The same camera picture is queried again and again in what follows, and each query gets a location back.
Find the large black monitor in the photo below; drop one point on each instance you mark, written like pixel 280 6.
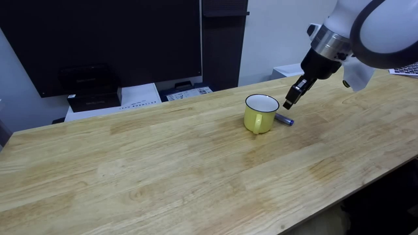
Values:
pixel 135 41

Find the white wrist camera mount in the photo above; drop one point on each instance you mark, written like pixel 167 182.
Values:
pixel 356 74

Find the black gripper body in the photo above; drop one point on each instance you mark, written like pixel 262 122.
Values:
pixel 318 67

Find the blue marker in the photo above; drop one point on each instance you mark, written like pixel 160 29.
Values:
pixel 284 119

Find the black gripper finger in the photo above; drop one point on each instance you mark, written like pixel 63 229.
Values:
pixel 299 91

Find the dark tall cabinet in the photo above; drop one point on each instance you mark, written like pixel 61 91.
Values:
pixel 223 41

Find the yellow enamel cup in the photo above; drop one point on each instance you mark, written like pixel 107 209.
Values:
pixel 259 114

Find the black device under monitor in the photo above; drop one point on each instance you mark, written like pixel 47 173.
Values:
pixel 87 83

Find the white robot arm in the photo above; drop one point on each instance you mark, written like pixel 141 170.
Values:
pixel 360 36

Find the white box under monitor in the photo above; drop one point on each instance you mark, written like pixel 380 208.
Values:
pixel 126 98

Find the white bin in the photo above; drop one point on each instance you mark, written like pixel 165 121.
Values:
pixel 287 71

